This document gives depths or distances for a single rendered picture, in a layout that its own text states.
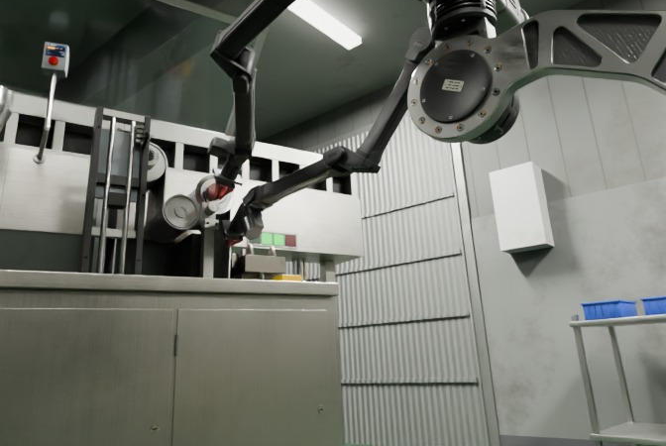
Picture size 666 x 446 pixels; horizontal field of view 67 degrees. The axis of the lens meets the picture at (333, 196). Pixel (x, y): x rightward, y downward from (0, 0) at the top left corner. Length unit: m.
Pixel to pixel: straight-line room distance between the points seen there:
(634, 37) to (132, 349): 1.27
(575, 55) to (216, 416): 1.21
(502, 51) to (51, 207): 1.64
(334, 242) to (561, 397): 1.89
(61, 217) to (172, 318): 0.76
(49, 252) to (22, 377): 0.72
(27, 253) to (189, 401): 0.86
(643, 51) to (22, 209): 1.87
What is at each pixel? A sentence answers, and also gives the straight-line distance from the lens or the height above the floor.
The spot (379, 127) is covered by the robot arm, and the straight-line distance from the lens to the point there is 1.42.
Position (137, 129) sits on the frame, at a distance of 1.73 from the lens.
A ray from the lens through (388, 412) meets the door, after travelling 4.22.
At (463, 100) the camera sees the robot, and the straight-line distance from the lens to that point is 0.94.
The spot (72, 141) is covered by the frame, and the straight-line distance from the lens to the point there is 2.25.
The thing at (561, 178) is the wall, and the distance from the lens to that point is 3.77.
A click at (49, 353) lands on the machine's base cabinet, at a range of 1.41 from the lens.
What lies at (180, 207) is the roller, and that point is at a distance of 1.81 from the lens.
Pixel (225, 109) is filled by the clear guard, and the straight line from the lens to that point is 2.34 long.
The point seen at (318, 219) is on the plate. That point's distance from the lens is 2.44.
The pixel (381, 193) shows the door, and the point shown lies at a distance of 4.34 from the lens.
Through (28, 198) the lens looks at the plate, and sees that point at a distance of 2.08.
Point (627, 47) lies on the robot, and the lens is 0.90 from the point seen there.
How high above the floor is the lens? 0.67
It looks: 18 degrees up
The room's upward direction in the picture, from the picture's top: 3 degrees counter-clockwise
